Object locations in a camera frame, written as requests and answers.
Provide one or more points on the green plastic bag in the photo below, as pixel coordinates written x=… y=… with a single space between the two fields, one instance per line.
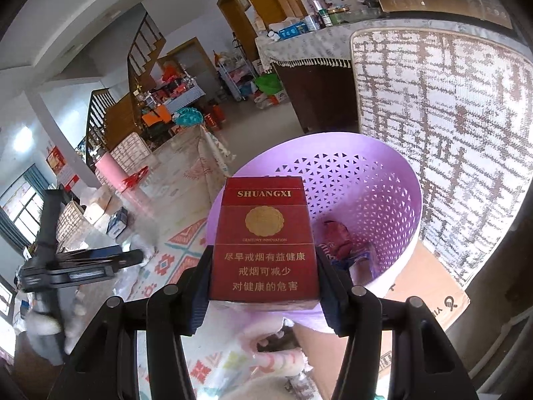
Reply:
x=270 y=84

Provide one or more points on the purple perforated plastic basket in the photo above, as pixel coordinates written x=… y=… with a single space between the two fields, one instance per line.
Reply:
x=374 y=200

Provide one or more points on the window with teal curtain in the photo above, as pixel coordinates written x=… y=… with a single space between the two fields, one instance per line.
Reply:
x=21 y=208

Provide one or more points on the sideboard with fringed cloth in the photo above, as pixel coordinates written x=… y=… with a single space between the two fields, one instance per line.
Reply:
x=308 y=66

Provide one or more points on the wooden staircase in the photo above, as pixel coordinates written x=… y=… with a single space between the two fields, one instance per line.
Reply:
x=120 y=108

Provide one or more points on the row of jars and cans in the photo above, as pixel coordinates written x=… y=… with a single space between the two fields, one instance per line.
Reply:
x=320 y=16

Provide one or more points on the dark red cigarette box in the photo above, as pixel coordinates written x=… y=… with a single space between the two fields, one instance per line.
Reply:
x=262 y=237

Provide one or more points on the red wrapper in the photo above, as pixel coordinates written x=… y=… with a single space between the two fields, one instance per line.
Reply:
x=339 y=239

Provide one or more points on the brown cardboard box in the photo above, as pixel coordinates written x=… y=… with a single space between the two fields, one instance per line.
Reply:
x=429 y=296

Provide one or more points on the patterned cover chair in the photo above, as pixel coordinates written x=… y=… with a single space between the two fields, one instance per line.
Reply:
x=73 y=221
x=131 y=150
x=449 y=133

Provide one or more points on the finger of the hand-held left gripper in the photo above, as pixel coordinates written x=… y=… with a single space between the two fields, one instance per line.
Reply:
x=108 y=257
x=87 y=276

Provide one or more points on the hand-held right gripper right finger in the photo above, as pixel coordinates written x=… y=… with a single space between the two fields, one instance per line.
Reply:
x=333 y=300

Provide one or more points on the pile of colourful goods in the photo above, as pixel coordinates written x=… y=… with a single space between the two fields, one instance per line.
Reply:
x=170 y=96

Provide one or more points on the wooden door frame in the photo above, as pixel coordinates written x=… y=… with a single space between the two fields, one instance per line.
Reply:
x=237 y=16

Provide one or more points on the pink tumbler with steel lid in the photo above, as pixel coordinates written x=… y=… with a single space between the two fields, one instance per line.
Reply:
x=108 y=168

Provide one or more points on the small red plastic item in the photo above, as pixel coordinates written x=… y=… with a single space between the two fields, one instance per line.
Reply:
x=134 y=178

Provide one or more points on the blue packaging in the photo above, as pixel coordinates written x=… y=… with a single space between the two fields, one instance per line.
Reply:
x=358 y=264

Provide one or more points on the small white box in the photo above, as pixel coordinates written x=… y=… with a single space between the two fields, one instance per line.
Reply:
x=118 y=223

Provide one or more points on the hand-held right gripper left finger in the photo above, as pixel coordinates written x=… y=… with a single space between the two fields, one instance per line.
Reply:
x=200 y=296

